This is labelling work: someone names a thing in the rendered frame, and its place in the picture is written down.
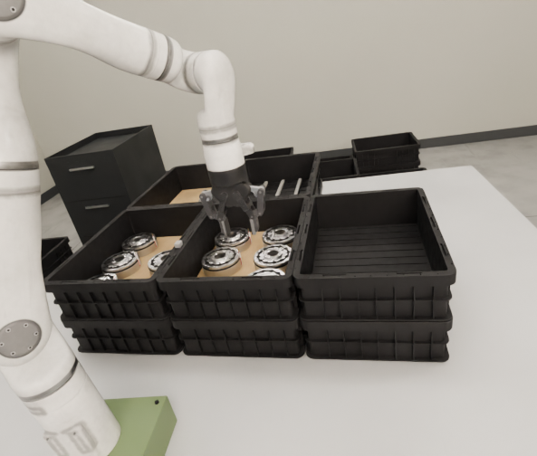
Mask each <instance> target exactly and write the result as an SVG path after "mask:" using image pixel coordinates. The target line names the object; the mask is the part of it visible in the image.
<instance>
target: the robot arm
mask: <svg viewBox="0 0 537 456"><path fill-rule="evenodd" d="M20 39H25V40H32V41H38V42H44V43H54V44H58V45H61V46H65V47H68V48H72V49H74V50H77V51H79V52H84V53H86V54H89V55H90V56H92V57H94V58H96V59H98V60H100V61H102V62H105V63H107V64H109V65H110V66H112V67H114V68H117V69H119V70H122V71H125V72H128V73H131V74H135V75H138V76H141V77H144V78H148V79H151V80H154V81H162V82H165V83H166V84H168V85H170V86H172V87H175V88H177V89H179V90H183V91H186V92H189V93H194V94H204V97H205V108H204V109H202V110H200V111H199V112H198V114H197V125H198V129H199V133H200V137H201V140H202V145H203V151H204V158H205V161H206V168H207V172H208V175H209V179H210V183H211V185H212V188H211V190H208V191H207V190H206V189H205V190H203V192H202V193H201V194H200V195H199V198H200V200H201V202H202V205H203V206H204V208H205V210H206V213H207V215H208V217H209V219H217V220H218V222H219V224H220V228H221V232H222V233H224V234H225V236H229V234H230V232H231V231H230V226H229V222H228V219H227V217H225V215H226V210H227V207H232V206H236V207H239V206H241V208H242V209H243V211H244V212H246V213H247V215H248V216H249V218H250V219H249V222H250V226H251V231H252V235H256V233H257V232H258V230H259V223H258V218H257V217H258V216H262V215H263V213H264V210H265V185H260V186H253V185H251V184H250V182H249V180H248V176H247V171H246V166H245V159H244V156H246V155H250V154H253V153H254V144H253V143H251V142H247V143H240V140H239V137H238V133H237V128H236V124H235V116H234V110H235V72H234V69H233V66H232V63H231V62H230V61H229V59H228V57H227V56H226V55H225V54H224V53H223V52H220V51H218V50H208V51H203V52H190V51H187V50H184V49H182V48H181V47H180V45H179V44H178V42H177V41H175V40H174V39H172V38H170V37H168V36H166V35H165V34H162V33H158V32H155V31H153V30H150V29H148V28H146V27H143V26H140V25H137V24H134V23H131V22H129V21H126V20H124V19H121V18H119V17H117V16H115V15H112V14H109V13H106V12H104V11H102V10H101V9H98V8H96V7H94V6H92V5H89V4H87V3H85V2H83V1H82V0H0V371H1V373H2V374H3V376H4V377H5V380H6V381H7V383H8V384H9V385H10V387H11V388H12V390H13V391H14V392H15V394H16V395H17V396H18V397H19V399H20V400H21V401H22V402H23V404H24V405H25V406H26V408H27V409H28V410H29V412H30V413H31V414H32V415H33V417H34V418H35V419H36V421H37V422H38V423H39V424H40V425H41V426H42V427H43V429H44V430H45V432H44V434H43V438H44V440H45V441H46V442H47V443H48V445H49V446H50V447H51V448H52V450H53V451H54V452H55V453H56V455H57V456H107V455H108V454H109V453H110V452H111V451H112V450H113V448H114V447H115V445H116V444H117V442H118V440H119V437H120V424H119V422H118V421H117V419H116V417H115V416H114V414H113V413H112V411H111V410H110V408H109V406H108V405H107V404H106V403H105V401H104V399H103V398H102V396H101V394H100V393H99V391H98V390H97V388H96V387H95V385H94V383H93V382H92V380H91V379H90V378H89V376H88V375H87V373H86V371H85V370H84V368H83V367H82V365H81V363H80V361H79V360H78V358H77V357H76V355H75V354H74V353H73V351H72V349H71V348H70V346H69V345H68V343H67V342H66V340H65V339H64V337H63V336H62V334H61V333H60V331H59V330H58V328H57V327H56V326H55V325H54V323H53V321H52V318H51V314H50V310H49V306H48V301H47V297H46V291H45V287H44V281H43V270H42V260H41V249H42V216H41V186H40V172H39V168H38V167H39V161H38V155H37V150H36V145H35V142H34V136H33V133H32V130H31V127H30V124H29V121H28V118H27V116H26V113H25V110H24V105H23V102H22V97H21V92H20V86H19V43H20ZM251 192H253V193H254V196H255V197H257V209H255V208H254V205H253V202H252V200H251V199H250V197H249V195H250V193H251ZM213 197H215V198H216V199H217V200H218V201H219V207H218V211H217V210H216V207H215V205H214V203H213V201H212V198H213Z"/></svg>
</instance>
